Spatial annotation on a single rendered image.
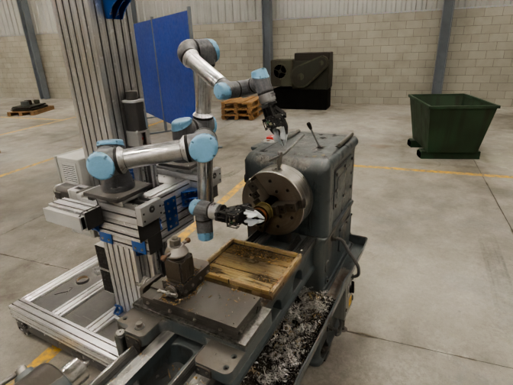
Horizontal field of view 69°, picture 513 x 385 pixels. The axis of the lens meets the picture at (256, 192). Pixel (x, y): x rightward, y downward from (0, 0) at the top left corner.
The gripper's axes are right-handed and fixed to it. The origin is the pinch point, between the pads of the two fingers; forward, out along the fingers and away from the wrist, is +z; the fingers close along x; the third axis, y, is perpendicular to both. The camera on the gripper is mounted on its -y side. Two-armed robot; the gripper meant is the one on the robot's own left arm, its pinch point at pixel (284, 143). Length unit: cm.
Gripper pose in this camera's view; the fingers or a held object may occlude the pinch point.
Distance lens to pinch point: 178.5
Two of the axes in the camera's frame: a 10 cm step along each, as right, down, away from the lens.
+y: -4.6, 3.4, -8.2
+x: 8.2, -1.7, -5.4
